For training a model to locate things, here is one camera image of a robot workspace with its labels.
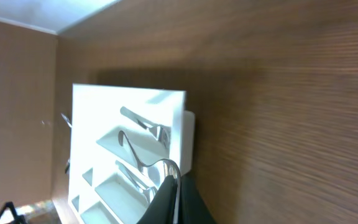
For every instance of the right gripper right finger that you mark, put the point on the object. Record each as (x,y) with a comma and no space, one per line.
(193,209)

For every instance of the steel fork with long handle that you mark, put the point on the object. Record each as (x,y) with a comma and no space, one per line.
(160,132)

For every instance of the large steel spoon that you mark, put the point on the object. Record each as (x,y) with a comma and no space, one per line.
(148,191)

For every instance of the steel fork crosswise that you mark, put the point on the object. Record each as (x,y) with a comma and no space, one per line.
(157,172)

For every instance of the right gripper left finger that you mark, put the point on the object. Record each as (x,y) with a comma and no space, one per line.
(161,209)

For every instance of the white plastic cutlery tray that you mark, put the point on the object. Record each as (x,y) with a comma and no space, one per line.
(98,191)

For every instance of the small steel teaspoon inner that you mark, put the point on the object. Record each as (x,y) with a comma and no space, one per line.
(67,167)

